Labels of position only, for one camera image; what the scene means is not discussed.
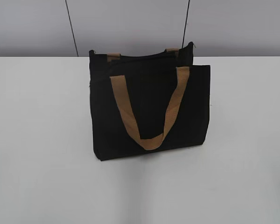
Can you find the black tote bag tan handles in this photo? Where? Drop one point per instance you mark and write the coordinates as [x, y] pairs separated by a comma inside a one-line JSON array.
[[146, 104]]

